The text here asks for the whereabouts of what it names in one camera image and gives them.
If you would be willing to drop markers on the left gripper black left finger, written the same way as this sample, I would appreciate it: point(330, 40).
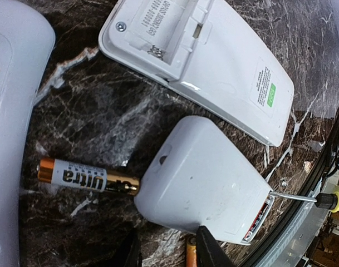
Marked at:
point(130, 251)

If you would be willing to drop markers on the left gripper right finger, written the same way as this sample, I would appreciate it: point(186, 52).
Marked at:
point(208, 251)

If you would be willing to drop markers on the white remote control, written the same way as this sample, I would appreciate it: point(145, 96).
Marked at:
point(199, 178)

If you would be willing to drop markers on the gold black AA battery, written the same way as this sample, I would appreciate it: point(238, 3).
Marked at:
point(80, 176)

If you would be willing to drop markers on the yellow handled screwdriver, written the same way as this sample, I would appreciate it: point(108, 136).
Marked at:
point(322, 200)

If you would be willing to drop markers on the white remote with battery bay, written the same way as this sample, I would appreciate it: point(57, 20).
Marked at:
point(206, 52)

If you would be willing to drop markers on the grey remote control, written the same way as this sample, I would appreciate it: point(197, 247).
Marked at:
point(26, 43)

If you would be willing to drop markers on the black front rail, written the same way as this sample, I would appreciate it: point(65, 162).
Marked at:
point(295, 232)

